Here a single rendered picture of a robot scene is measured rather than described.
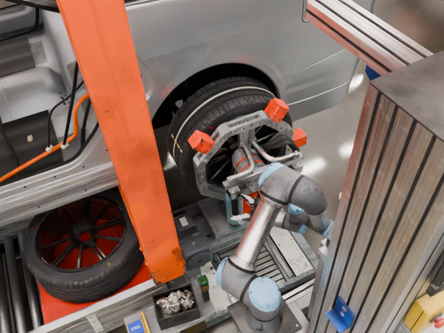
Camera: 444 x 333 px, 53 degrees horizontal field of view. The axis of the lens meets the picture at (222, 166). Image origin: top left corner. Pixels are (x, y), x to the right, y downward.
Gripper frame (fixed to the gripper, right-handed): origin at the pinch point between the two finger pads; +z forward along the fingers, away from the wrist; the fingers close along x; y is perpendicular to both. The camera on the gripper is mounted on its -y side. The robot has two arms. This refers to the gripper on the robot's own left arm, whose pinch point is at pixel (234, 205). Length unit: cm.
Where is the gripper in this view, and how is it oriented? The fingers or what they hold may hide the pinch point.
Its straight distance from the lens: 216.5
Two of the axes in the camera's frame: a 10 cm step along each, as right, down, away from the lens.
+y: 0.5, 6.6, 7.5
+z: -9.4, -2.3, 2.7
